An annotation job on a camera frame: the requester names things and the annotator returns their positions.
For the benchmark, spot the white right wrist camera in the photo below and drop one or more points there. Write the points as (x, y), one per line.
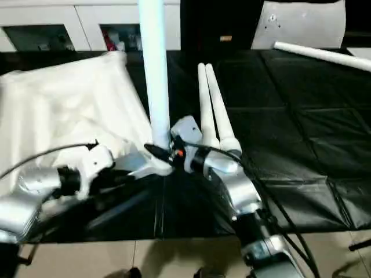
(187, 130)

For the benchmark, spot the white sideboard with glass doors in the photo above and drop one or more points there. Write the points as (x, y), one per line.
(87, 14)

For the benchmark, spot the black metal stand leg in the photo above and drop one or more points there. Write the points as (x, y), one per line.
(360, 245)

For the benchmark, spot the white plastic table top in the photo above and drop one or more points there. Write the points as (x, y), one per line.
(72, 92)

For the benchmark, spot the black quilted mat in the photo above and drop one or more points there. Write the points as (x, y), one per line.
(290, 130)

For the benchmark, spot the white plastic table leg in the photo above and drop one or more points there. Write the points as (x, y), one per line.
(206, 110)
(155, 58)
(324, 55)
(223, 116)

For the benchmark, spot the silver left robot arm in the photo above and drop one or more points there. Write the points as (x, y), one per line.
(29, 191)

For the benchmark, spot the black cabinet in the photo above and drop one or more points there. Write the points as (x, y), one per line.
(208, 20)

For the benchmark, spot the pale panel with holes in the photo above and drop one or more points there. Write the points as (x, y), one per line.
(304, 26)

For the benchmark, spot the white flat board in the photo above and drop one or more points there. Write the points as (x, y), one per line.
(360, 52)

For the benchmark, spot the small gold label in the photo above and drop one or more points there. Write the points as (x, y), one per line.
(226, 38)

